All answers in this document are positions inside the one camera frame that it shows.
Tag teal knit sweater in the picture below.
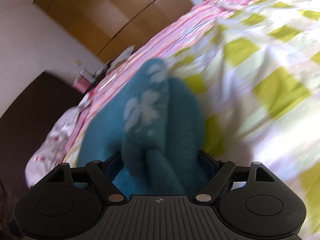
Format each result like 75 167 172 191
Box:
76 58 208 197

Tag white pillow with pink dots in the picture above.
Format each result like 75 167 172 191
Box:
24 95 91 188

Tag pink storage box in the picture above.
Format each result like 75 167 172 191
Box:
73 69 94 94

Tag dark wooden headboard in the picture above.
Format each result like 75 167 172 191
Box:
1 72 83 239

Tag dark nightstand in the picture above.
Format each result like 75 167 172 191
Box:
93 60 114 81

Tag pink and green checked bedspread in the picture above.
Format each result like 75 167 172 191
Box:
62 0 320 240

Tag wooden wardrobe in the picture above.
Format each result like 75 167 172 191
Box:
34 0 193 62

